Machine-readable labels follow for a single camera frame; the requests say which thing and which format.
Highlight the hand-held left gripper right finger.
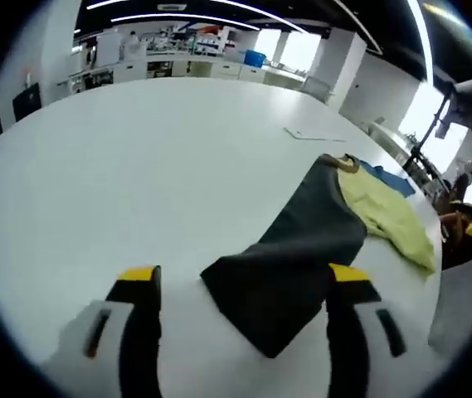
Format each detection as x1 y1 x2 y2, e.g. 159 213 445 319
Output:
322 261 417 398

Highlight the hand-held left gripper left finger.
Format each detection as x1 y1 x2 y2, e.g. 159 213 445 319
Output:
46 265 164 398

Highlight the yellow and blue garment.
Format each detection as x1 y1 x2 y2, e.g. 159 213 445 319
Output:
200 153 436 360

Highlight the white ceiling light strip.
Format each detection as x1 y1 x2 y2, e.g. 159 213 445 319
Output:
109 12 261 31
409 0 436 84

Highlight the blue plastic bin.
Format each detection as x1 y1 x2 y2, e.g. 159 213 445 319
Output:
243 49 266 67

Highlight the white lab counter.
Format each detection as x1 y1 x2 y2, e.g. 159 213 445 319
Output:
56 57 303 90

